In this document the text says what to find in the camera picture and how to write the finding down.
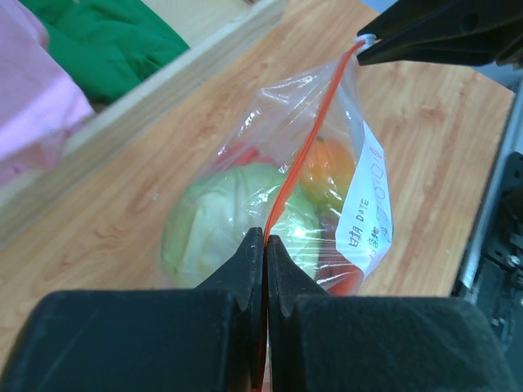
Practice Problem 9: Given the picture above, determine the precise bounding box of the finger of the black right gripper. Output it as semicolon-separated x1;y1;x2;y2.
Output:
357;1;466;38
357;0;522;66

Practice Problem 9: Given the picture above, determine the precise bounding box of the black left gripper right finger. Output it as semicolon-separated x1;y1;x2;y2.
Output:
266;236;517;391

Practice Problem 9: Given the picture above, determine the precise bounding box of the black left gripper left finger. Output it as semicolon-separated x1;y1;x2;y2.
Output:
1;228;262;391

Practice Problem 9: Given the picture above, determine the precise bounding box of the green cabbage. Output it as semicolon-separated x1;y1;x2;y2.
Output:
159;163;321;288

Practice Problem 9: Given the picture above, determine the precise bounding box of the orange fruit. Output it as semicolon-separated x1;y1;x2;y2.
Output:
299;138;355;201

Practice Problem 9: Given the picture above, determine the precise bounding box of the clear zip top bag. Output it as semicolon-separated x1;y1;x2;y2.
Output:
159;34;392;391

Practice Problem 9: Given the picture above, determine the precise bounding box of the wooden clothes rack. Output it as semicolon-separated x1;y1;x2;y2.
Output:
0;0;288;250

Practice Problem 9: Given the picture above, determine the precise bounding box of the pink shirt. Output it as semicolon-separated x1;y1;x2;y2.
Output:
1;1;94;184

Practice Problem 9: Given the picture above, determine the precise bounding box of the green cloth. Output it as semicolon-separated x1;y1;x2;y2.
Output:
23;0;190;105

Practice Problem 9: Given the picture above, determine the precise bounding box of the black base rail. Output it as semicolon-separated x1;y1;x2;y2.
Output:
451;84;522;358

